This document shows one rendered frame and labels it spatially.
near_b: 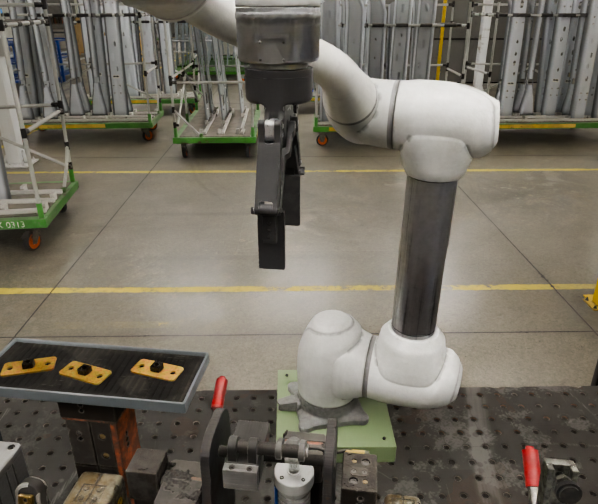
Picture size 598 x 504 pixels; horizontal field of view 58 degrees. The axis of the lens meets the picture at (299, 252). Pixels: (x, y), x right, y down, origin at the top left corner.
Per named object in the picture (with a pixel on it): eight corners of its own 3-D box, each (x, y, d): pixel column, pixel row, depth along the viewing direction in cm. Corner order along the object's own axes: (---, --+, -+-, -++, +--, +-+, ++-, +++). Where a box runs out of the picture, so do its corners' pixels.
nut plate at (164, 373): (129, 372, 92) (128, 366, 91) (142, 359, 95) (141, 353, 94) (173, 382, 89) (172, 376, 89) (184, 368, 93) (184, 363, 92)
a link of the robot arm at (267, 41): (224, 8, 54) (228, 71, 56) (316, 8, 53) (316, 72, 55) (244, 7, 62) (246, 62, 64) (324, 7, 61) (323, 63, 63)
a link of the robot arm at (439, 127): (372, 371, 146) (456, 387, 140) (360, 412, 132) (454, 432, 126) (399, 72, 111) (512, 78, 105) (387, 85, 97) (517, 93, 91)
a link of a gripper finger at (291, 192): (277, 175, 72) (278, 173, 72) (278, 225, 74) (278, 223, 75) (299, 176, 71) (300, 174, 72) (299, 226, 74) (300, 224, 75)
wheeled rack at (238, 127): (257, 159, 662) (251, 0, 589) (174, 160, 658) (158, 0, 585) (261, 127, 836) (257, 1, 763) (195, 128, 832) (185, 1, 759)
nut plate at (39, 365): (-1, 377, 90) (-2, 371, 90) (5, 364, 94) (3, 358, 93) (53, 370, 92) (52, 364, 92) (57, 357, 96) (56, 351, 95)
